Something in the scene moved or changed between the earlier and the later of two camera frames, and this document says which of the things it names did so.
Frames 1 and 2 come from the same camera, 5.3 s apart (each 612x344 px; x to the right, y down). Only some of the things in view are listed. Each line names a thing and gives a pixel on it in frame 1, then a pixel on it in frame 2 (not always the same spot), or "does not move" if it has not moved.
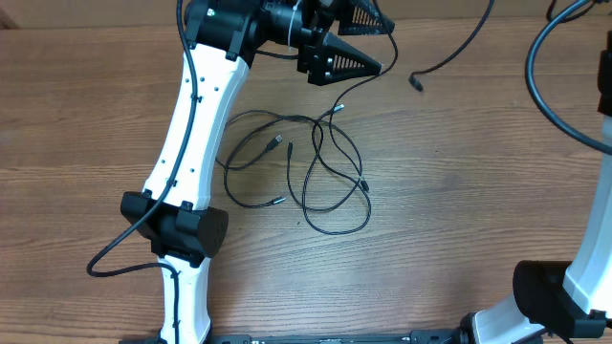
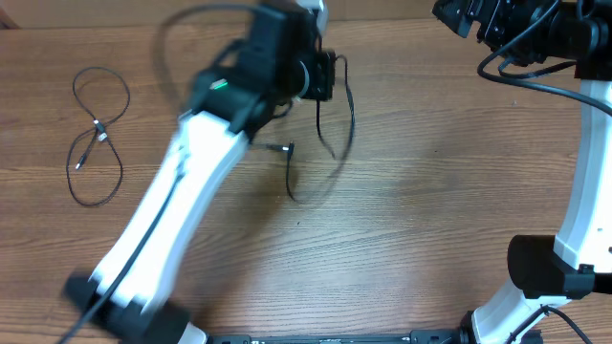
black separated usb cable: x=413 y=79 to x=99 y=128
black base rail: x=432 y=336 does not move
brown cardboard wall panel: x=166 y=11 does not move
